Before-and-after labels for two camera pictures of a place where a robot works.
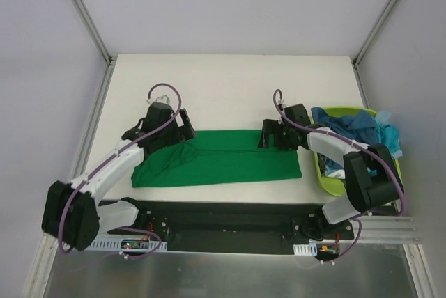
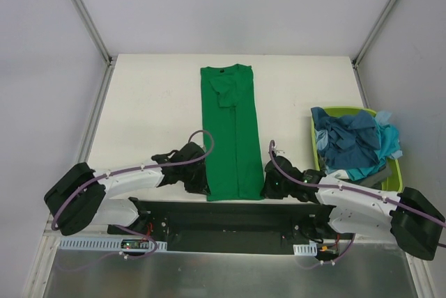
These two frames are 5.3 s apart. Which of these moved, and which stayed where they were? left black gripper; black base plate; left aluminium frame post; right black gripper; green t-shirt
Moved: left black gripper; right black gripper; green t-shirt
Stayed: black base plate; left aluminium frame post
